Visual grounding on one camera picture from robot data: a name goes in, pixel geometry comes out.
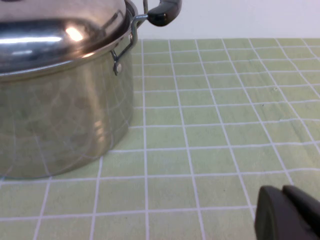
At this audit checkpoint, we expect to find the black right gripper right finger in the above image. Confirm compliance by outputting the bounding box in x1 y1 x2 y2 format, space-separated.
282 184 320 240

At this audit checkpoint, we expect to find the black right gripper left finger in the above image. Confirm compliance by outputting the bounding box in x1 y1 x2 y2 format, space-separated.
254 185 317 240

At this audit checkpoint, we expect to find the stainless steel pot lid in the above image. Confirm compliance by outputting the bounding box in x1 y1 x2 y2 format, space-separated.
0 0 139 76

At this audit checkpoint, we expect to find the stainless steel cooking pot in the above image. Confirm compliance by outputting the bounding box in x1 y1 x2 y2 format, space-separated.
0 0 183 180

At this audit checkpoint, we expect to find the green checked tablecloth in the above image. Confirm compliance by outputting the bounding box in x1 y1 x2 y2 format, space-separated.
0 37 320 240

